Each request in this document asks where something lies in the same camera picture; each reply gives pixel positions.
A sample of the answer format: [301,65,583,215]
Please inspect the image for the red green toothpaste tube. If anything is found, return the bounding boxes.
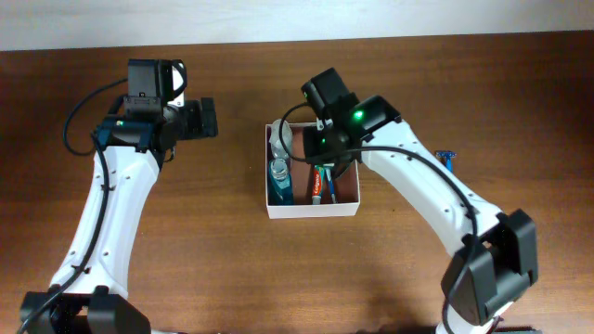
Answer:
[312,165,325,205]

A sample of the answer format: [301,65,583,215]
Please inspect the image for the blue white toothbrush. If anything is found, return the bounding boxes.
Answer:
[324,166,338,204]

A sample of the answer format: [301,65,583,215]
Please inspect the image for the blue disposable razor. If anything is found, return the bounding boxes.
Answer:
[435,150,457,173]

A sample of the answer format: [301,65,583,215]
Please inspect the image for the clear bottle purple liquid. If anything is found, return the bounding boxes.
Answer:
[268,119,292,161]

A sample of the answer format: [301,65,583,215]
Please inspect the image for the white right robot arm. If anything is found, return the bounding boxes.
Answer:
[306,94,538,333]

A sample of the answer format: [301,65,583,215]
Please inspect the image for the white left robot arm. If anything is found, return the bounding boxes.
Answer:
[19,59,218,333]

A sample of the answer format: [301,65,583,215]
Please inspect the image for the white cardboard box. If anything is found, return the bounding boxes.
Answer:
[265,124,360,219]

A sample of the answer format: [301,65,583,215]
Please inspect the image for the teal mouthwash bottle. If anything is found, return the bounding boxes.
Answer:
[268,159,294,205]

